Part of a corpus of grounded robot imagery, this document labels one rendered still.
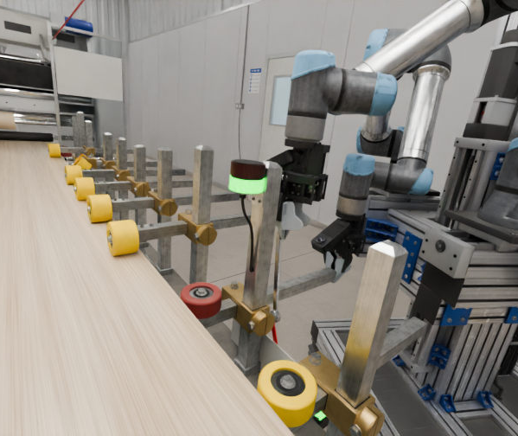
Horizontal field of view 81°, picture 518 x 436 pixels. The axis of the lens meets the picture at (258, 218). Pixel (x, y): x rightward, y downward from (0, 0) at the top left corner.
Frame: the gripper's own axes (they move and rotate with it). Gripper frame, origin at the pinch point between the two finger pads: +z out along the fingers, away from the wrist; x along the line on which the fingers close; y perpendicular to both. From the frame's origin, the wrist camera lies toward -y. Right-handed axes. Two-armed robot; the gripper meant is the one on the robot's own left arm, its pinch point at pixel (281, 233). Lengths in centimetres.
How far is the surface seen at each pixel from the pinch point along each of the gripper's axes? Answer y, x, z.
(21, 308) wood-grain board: -26.6, -39.4, 10.6
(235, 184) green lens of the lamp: -1.8, -16.0, -12.3
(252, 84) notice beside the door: -247, 350, -74
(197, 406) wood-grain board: 8.8, -35.0, 10.7
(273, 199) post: 1.8, -8.7, -9.4
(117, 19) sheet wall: -770, 487, -231
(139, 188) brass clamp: -67, 14, 5
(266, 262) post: 1.8, -8.5, 3.5
